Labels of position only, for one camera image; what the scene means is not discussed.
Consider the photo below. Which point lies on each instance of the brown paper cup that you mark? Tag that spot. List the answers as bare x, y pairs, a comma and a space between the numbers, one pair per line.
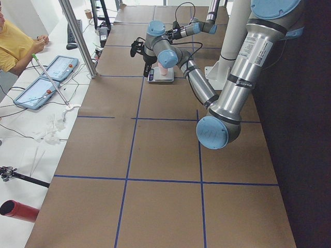
88, 13

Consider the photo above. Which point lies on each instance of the red bottle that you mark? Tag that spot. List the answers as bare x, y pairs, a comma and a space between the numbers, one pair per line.
17, 210

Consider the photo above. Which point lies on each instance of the aluminium frame post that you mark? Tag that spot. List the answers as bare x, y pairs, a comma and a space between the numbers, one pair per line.
71, 19

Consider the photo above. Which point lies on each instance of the black tripod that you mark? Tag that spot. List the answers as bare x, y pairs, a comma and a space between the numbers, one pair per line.
8, 172

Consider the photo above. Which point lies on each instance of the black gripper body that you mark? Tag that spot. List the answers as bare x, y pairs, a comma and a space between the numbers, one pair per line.
170, 33
148, 62

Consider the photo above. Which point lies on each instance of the near teach pendant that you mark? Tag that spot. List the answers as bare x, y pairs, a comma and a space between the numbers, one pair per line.
36, 95

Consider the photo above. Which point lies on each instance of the teach pendant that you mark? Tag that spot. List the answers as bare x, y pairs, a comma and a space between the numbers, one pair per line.
61, 67
36, 95

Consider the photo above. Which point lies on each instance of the far teach pendant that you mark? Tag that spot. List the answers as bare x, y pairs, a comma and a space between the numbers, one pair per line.
61, 67

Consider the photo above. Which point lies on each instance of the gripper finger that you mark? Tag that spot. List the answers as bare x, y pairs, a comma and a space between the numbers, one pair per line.
146, 71

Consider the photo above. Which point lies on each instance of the green handled reach grabber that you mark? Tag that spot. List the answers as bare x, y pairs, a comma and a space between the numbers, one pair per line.
51, 80

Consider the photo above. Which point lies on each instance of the white plastic parts pile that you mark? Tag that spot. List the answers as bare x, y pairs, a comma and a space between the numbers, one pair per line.
55, 125

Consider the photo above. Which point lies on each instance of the digital kitchen scale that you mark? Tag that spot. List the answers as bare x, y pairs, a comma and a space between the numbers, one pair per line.
155, 77

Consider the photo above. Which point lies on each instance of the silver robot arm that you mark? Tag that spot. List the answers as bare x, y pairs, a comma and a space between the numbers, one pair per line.
253, 29
195, 26

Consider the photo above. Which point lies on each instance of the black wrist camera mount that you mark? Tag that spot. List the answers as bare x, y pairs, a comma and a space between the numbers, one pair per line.
137, 47

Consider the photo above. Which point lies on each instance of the black computer mouse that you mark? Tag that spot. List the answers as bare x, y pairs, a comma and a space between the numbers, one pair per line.
71, 46

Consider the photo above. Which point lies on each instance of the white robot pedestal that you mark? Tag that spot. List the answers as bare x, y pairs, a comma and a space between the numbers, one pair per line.
234, 37

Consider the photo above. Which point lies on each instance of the person in yellow shirt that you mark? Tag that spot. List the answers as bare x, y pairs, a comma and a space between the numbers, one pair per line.
17, 48

